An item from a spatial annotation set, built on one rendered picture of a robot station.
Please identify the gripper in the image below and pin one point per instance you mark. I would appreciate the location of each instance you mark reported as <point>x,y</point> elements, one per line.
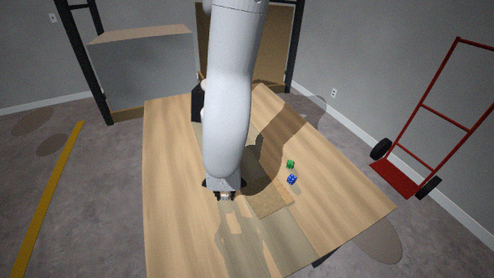
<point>232,184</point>

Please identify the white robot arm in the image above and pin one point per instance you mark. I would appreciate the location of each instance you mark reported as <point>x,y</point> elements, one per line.
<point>234,40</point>

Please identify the dark blue die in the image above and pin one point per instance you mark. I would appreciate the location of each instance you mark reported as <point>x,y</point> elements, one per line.
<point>291,179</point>

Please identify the green die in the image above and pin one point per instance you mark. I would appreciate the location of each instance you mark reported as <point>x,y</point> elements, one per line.
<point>290,164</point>

